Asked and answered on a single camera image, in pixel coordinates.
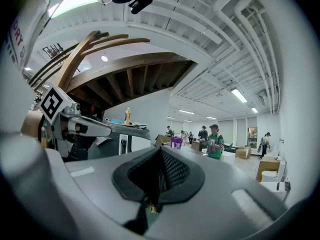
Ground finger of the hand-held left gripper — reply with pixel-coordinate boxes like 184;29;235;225
66;115;113;138

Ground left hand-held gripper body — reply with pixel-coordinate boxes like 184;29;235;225
37;81;83;160

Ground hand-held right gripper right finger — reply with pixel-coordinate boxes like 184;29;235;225
143;145;288;240

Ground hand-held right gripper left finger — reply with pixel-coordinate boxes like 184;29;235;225
64;145;161;236

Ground person's left forearm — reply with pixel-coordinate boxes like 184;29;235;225
20;110;47;149

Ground yellow bottle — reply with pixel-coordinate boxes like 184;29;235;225
123;107;133;126

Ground brown cardboard box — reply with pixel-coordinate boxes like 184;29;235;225
154;133;172;148
234;145;252;160
255;156;281;183

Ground purple bucket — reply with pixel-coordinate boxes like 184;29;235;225
170;136;184;150

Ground white toilet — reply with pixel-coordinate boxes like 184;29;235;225
260;160;288;184

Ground brown wooden staircase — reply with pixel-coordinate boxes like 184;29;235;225
27;30;196;111

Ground white sign with red letters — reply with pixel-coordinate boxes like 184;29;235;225
4;13;29;71

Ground white ceiling pipes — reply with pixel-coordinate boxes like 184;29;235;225
212;0;281;115

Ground black head-mounted camera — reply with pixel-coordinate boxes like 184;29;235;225
128;0;154;15

